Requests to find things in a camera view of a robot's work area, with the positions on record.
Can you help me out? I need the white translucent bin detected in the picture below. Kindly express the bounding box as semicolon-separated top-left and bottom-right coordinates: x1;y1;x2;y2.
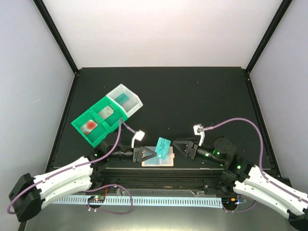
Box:
106;84;143;118

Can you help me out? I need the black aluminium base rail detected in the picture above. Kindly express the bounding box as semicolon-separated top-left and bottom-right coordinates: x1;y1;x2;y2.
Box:
94;167;235;197

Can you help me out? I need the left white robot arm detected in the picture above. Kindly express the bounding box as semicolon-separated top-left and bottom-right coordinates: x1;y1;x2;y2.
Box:
7;142;156;222

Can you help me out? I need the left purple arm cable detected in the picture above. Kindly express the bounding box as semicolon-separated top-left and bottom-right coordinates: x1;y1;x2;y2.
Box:
6;117;138;215

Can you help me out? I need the floral card in bin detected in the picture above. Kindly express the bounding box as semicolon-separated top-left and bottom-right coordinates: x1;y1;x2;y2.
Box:
98;106;114;119

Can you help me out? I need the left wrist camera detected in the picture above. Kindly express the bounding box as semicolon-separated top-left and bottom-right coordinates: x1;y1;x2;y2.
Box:
131;130;145;148

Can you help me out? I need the left controller board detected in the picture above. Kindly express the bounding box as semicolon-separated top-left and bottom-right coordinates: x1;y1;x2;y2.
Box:
88;195;105;203

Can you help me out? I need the black frame post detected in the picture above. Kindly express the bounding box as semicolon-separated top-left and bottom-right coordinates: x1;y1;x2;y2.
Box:
33;0;78;74
245;0;292;74

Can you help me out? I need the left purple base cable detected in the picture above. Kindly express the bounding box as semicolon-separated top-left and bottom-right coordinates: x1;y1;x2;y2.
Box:
87;184;133;215

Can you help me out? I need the red dot card in bin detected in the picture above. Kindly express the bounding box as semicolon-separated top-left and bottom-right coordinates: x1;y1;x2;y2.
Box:
80;119;98;136

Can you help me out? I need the green bin middle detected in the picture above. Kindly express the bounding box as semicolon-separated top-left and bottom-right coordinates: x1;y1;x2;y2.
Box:
90;96;128;132

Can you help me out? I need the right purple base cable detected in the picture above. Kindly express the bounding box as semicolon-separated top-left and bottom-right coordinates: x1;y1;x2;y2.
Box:
222;199;257;214

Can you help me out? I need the right controller board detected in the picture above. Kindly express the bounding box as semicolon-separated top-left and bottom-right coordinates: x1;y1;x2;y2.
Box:
221;197;247;205

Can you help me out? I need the controller board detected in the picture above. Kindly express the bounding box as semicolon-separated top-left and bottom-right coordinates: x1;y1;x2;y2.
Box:
221;197;247;205
88;195;105;203

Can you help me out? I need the left black frame post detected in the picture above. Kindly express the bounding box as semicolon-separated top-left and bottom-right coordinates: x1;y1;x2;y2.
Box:
33;0;78;74

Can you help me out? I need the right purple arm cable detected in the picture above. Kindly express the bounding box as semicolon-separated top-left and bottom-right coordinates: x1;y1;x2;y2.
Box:
201;117;308;202

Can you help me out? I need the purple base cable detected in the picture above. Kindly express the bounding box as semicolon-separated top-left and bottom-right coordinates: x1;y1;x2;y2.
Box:
87;184;133;215
222;199;257;214

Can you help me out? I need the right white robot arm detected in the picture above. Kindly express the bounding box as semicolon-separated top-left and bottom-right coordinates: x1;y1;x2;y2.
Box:
172;137;308;231

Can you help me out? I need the teal card in bin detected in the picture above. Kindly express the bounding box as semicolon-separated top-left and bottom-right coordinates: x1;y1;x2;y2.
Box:
115;93;129;105

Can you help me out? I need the green bin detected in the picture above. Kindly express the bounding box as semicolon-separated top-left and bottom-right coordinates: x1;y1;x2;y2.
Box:
71;109;111;148
90;96;128;132

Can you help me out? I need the green bin near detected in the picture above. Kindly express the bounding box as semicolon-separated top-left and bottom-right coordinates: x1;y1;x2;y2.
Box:
71;109;111;148

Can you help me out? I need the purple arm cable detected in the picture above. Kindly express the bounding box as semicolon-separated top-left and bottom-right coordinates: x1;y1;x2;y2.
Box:
6;117;138;215
201;117;308;202

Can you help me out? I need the teal VIP credit card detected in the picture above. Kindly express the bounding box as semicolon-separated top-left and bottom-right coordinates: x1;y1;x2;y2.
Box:
155;137;171;159

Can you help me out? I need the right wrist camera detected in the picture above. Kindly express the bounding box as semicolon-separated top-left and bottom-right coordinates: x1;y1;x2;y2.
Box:
193;124;205;146

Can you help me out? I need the right black frame post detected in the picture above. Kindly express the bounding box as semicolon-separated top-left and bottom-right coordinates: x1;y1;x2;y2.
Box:
245;0;292;74

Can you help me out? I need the tan card holder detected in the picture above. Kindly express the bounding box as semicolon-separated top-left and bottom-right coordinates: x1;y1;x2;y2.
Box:
141;146;175;167

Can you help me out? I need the white slotted cable duct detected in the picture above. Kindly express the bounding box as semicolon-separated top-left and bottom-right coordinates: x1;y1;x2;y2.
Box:
53;195;222;208

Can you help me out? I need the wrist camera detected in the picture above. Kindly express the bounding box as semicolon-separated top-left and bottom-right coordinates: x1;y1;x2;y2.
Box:
131;130;145;148
193;124;205;146

